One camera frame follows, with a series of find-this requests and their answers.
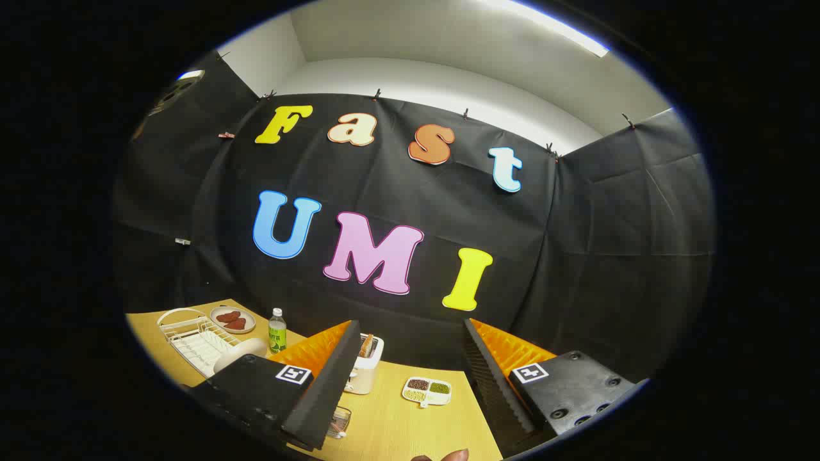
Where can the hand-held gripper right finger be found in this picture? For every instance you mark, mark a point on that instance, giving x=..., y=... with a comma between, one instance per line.
x=496, y=390

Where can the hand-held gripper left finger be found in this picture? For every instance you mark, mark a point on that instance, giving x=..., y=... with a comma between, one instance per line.
x=323, y=397

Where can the beige round plate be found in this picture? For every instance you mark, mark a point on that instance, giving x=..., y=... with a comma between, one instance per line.
x=240, y=355

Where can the white divided dish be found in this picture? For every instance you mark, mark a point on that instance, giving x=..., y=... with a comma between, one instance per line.
x=442, y=399

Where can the small plate under meat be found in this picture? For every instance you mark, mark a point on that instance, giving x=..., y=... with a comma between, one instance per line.
x=246, y=329

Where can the white toaster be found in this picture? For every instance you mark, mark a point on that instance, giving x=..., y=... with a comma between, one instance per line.
x=365, y=374

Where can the pile of green beans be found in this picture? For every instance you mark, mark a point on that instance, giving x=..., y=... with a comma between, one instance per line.
x=439, y=387

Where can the toasted bread slice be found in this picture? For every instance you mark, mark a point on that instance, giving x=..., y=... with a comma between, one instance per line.
x=371, y=344
x=364, y=346

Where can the green label drink bottle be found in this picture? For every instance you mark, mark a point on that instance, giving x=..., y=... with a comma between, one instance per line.
x=277, y=336

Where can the pile of dark beans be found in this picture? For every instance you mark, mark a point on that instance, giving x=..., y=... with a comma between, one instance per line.
x=418, y=384

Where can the pile of yellow soybeans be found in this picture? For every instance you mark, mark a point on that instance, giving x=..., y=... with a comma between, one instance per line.
x=415, y=395

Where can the red meat slice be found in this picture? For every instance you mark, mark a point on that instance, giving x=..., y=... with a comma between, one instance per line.
x=236, y=324
x=227, y=316

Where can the round wall sign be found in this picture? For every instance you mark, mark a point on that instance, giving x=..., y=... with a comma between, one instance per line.
x=170, y=96

